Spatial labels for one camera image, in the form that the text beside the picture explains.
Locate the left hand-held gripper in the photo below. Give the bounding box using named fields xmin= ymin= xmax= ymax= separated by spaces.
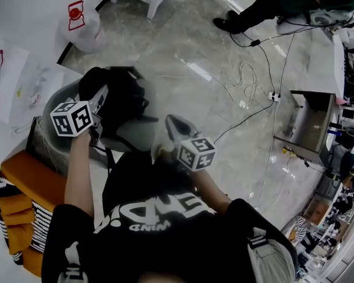
xmin=50 ymin=84 xmax=110 ymax=147

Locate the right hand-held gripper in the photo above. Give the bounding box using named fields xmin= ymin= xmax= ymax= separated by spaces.
xmin=165 ymin=114 xmax=218 ymax=172

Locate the black backpack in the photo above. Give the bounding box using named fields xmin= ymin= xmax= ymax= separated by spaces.
xmin=78 ymin=66 xmax=160 ymax=156

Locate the grey chair with black legs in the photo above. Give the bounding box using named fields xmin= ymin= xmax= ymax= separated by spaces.
xmin=26 ymin=65 xmax=160 ymax=176

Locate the person's left forearm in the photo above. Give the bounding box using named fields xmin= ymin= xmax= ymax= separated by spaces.
xmin=64 ymin=131 xmax=97 ymax=218

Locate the person's right forearm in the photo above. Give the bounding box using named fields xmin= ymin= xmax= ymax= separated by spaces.
xmin=191 ymin=166 xmax=234 ymax=215

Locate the clear bag with red print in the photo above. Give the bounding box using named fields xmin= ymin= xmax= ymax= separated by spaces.
xmin=58 ymin=0 xmax=106 ymax=54

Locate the white power strip with plugs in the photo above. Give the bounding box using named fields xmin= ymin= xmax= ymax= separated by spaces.
xmin=267 ymin=90 xmax=283 ymax=103

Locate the orange sofa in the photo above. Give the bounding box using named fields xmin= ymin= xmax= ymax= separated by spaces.
xmin=0 ymin=151 xmax=67 ymax=277

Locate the person's black printed t-shirt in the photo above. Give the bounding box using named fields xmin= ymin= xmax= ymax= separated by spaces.
xmin=41 ymin=152 xmax=299 ymax=283

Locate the wooden side desk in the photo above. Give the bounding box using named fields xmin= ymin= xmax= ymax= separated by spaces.
xmin=274 ymin=89 xmax=337 ymax=162

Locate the black white striped blanket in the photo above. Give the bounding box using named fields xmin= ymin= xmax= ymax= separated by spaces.
xmin=0 ymin=169 xmax=54 ymax=266

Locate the orange cushion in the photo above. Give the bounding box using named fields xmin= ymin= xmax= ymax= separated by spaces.
xmin=4 ymin=222 xmax=38 ymax=256
xmin=0 ymin=193 xmax=36 ymax=226

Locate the person's grey harness vest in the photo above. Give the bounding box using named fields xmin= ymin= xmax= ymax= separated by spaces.
xmin=247 ymin=227 xmax=297 ymax=283

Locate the long white desk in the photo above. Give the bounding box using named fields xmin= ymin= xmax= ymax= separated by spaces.
xmin=332 ymin=34 xmax=348 ymax=96

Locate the cluttered shelving rack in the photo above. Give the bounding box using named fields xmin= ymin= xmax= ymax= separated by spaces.
xmin=294 ymin=187 xmax=354 ymax=283

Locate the coiled white cable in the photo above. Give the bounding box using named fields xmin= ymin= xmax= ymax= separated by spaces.
xmin=156 ymin=62 xmax=272 ymax=109

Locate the thin black cable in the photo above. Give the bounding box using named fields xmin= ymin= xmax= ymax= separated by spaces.
xmin=214 ymin=100 xmax=274 ymax=144
xmin=278 ymin=32 xmax=296 ymax=97

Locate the tangled white cable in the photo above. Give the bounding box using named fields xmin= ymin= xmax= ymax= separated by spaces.
xmin=11 ymin=116 xmax=61 ymax=173

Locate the long white cable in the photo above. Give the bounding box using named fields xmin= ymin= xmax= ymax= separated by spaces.
xmin=258 ymin=100 xmax=280 ymax=215

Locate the black cable with adapter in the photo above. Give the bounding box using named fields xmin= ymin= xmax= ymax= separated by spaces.
xmin=230 ymin=31 xmax=277 ymax=96

